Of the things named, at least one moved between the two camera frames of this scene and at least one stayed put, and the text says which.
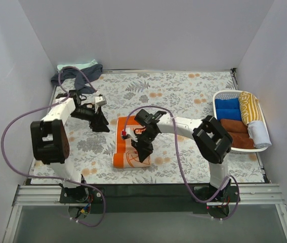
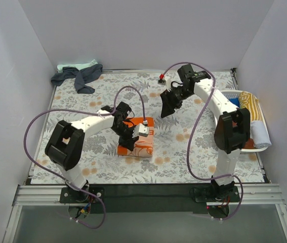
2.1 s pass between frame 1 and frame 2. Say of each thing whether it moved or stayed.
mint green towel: stayed
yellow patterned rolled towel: stayed
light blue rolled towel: stayed
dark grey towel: stayed
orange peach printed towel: moved
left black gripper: moved
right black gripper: moved
